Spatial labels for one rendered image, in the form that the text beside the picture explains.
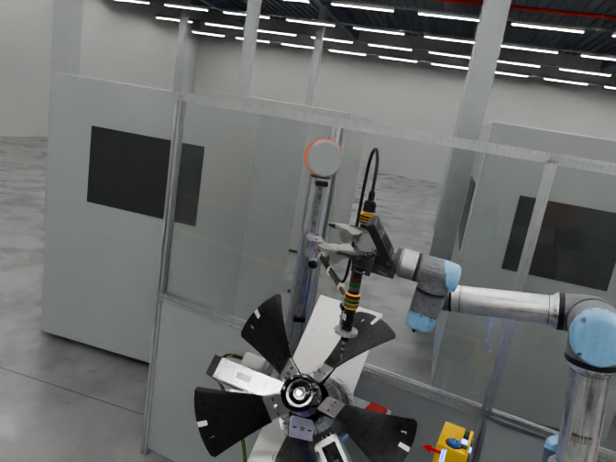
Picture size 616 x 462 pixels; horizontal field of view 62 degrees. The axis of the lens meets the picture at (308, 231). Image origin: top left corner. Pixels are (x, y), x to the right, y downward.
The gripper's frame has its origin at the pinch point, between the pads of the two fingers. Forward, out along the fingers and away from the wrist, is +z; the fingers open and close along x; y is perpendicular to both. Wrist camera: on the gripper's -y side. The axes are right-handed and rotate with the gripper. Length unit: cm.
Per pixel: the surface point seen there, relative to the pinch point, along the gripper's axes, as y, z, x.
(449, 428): 75, -52, 5
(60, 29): 170, 458, 404
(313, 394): 51, -7, -16
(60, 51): 192, 453, 392
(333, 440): 66, -16, -19
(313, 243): 50, 15, 47
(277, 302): 45.5, 15.7, 9.6
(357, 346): 44.8, -15.0, 2.2
